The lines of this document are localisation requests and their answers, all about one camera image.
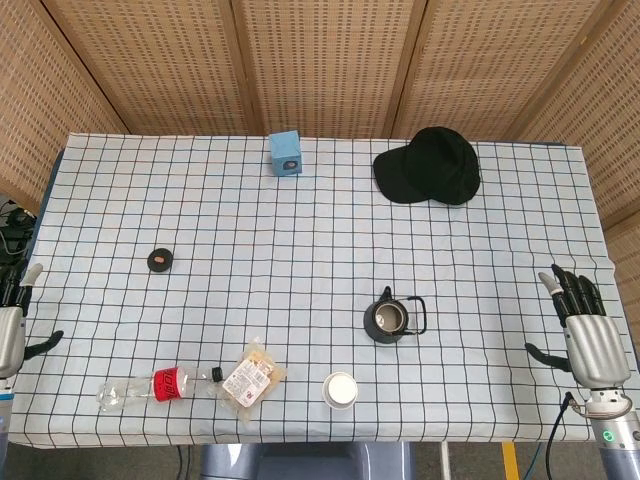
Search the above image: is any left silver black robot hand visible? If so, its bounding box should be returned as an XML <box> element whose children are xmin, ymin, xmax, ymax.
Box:
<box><xmin>0</xmin><ymin>263</ymin><xmax>65</xmax><ymax>380</ymax></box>

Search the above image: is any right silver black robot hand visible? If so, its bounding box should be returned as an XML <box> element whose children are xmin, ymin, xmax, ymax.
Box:
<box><xmin>524</xmin><ymin>263</ymin><xmax>632</xmax><ymax>392</ymax></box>

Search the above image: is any woven bamboo folding screen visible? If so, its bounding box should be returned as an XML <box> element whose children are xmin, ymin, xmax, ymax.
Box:
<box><xmin>0</xmin><ymin>0</ymin><xmax>640</xmax><ymax>374</ymax></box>

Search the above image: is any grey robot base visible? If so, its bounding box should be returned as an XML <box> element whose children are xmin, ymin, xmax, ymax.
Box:
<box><xmin>199</xmin><ymin>442</ymin><xmax>416</xmax><ymax>480</ymax></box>

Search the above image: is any white black grid tablecloth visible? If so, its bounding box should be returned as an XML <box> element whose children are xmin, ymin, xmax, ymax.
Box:
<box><xmin>8</xmin><ymin>131</ymin><xmax>639</xmax><ymax>447</ymax></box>

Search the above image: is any small black round disc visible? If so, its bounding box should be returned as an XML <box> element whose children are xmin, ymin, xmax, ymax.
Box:
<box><xmin>147</xmin><ymin>248</ymin><xmax>175</xmax><ymax>273</ymax></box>

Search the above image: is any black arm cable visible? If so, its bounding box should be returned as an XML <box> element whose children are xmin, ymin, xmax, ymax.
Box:
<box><xmin>543</xmin><ymin>391</ymin><xmax>591</xmax><ymax>480</ymax></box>

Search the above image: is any black metal kettle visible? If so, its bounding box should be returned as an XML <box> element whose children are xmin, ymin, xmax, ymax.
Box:
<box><xmin>363</xmin><ymin>285</ymin><xmax>429</xmax><ymax>345</ymax></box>

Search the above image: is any clear plastic bottle red label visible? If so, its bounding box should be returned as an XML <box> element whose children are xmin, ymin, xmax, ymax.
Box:
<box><xmin>96</xmin><ymin>366</ymin><xmax>224</xmax><ymax>414</ymax></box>

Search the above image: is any black cable bundle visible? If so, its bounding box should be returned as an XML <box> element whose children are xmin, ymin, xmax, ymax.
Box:
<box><xmin>0</xmin><ymin>199</ymin><xmax>36</xmax><ymax>271</ymax></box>

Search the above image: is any clear packaged snack bag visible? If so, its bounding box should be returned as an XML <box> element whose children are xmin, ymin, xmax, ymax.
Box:
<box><xmin>218</xmin><ymin>337</ymin><xmax>289</xmax><ymax>427</ymax></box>

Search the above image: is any light blue cardboard box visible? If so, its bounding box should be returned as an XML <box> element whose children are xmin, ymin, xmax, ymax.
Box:
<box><xmin>268</xmin><ymin>129</ymin><xmax>305</xmax><ymax>177</ymax></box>

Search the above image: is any white paper cup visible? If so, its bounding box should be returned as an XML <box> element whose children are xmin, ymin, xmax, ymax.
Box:
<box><xmin>321</xmin><ymin>370</ymin><xmax>360</xmax><ymax>410</ymax></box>

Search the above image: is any black baseball cap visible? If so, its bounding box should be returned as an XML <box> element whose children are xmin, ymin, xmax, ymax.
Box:
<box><xmin>372</xmin><ymin>125</ymin><xmax>482</xmax><ymax>207</ymax></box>

